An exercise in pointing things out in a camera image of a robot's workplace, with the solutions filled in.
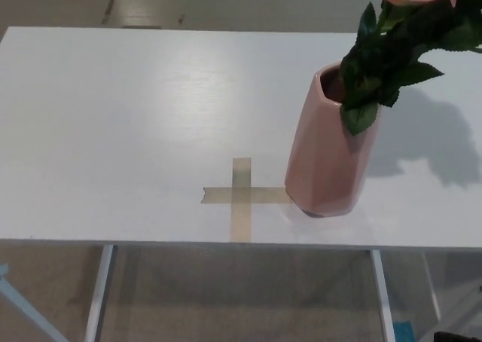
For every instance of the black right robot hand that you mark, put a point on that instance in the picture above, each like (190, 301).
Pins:
(457, 336)

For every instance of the light blue stand leg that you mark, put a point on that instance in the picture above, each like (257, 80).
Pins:
(22, 308)

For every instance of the teal floor tape patch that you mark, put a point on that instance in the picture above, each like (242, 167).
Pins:
(403, 332)

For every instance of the white table leg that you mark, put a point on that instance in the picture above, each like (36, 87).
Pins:
(383, 300)
(432, 285)
(98, 300)

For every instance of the pink faceted ceramic vase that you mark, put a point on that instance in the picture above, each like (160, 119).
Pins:
(324, 161)

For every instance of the long beige tape strip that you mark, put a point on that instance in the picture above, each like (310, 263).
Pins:
(241, 172)

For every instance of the pink artificial rose bunch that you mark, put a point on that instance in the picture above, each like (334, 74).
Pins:
(380, 74)

